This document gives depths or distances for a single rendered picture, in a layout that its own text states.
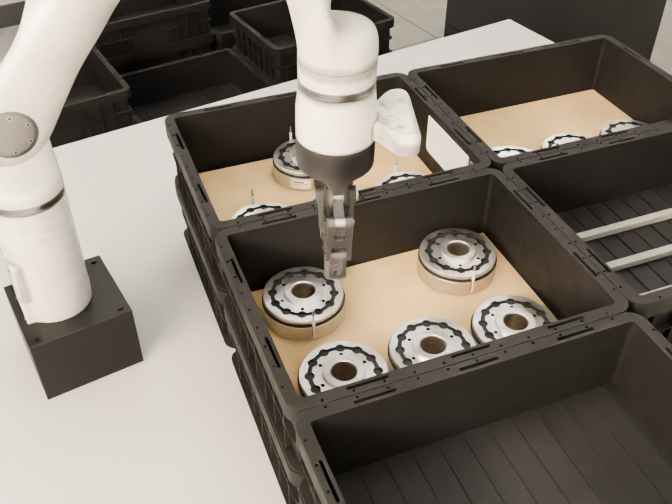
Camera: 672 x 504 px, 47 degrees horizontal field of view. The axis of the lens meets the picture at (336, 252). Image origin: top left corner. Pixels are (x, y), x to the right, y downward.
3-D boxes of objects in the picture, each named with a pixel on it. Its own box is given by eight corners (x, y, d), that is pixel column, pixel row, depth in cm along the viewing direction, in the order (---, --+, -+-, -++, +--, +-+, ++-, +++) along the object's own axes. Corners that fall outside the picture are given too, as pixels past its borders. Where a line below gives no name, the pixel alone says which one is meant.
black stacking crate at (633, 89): (486, 232, 114) (496, 168, 107) (401, 133, 136) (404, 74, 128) (702, 177, 125) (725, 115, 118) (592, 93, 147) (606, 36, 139)
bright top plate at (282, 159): (320, 135, 127) (320, 131, 126) (349, 165, 120) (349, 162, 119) (263, 150, 123) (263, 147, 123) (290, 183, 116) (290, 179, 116)
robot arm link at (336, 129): (423, 158, 70) (430, 97, 66) (297, 162, 69) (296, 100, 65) (407, 105, 76) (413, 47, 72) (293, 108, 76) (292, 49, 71)
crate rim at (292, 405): (290, 429, 75) (289, 413, 74) (213, 246, 97) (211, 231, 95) (631, 323, 87) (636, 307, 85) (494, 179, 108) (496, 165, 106)
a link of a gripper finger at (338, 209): (324, 185, 73) (323, 198, 75) (327, 226, 71) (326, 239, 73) (349, 184, 73) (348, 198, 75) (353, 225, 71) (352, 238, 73)
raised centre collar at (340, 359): (331, 396, 84) (331, 392, 84) (315, 364, 88) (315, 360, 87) (372, 383, 86) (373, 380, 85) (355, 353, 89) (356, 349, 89)
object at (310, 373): (317, 424, 82) (317, 420, 82) (286, 357, 89) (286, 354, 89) (403, 397, 85) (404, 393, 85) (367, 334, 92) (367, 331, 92)
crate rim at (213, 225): (402, 83, 129) (403, 70, 128) (494, 179, 108) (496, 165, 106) (164, 129, 118) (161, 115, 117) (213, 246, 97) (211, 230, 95)
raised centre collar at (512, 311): (504, 342, 90) (504, 339, 90) (488, 313, 94) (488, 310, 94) (543, 335, 91) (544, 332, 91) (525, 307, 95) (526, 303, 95)
